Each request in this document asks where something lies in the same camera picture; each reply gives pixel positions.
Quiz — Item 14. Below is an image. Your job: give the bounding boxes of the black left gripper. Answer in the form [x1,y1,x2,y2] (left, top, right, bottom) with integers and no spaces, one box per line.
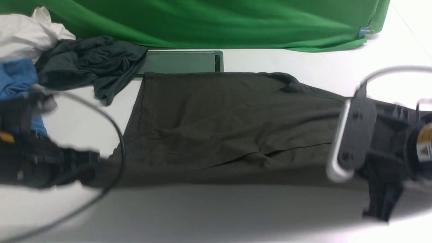
[0,98,100,189]

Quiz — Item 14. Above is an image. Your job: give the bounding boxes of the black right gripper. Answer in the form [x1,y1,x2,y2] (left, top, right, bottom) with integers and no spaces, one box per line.
[338,98,419,222]

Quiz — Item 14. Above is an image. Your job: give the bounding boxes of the dark gray long-sleeve shirt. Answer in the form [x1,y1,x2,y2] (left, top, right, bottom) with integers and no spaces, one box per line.
[81,72,368,190]

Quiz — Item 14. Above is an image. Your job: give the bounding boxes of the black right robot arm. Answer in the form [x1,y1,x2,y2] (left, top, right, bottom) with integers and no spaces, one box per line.
[326,97,431,222]

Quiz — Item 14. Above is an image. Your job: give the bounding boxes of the blue crumpled shirt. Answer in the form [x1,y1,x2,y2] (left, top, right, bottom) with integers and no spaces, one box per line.
[0,58,55,136]

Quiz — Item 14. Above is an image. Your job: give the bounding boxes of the dark teal crumpled shirt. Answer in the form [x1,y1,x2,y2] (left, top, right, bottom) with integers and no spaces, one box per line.
[35,36,148,106]

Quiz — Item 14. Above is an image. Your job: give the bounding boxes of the white crumpled shirt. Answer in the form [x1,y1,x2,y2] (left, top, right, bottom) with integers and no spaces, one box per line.
[0,6,76,63]

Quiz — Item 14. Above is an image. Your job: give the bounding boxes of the blue binder clip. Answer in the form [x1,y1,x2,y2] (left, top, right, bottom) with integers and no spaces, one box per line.
[358,26,375,39]

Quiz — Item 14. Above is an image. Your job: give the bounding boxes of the green backdrop cloth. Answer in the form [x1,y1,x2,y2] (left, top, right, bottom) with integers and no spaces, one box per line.
[1,0,390,53]

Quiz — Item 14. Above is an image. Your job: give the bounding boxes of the silver right gripper handle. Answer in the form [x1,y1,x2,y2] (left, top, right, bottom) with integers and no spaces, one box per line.
[326,99,354,183]

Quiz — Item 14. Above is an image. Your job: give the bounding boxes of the gray right arm cable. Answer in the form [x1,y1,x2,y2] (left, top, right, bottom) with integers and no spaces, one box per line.
[353,66,432,98]

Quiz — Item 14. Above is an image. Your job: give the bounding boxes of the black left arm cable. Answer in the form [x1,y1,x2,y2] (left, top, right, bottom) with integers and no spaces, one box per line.
[0,89,126,243]

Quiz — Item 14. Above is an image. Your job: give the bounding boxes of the gray table cable grommet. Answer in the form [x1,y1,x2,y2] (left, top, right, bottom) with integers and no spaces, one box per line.
[135,50,224,78]

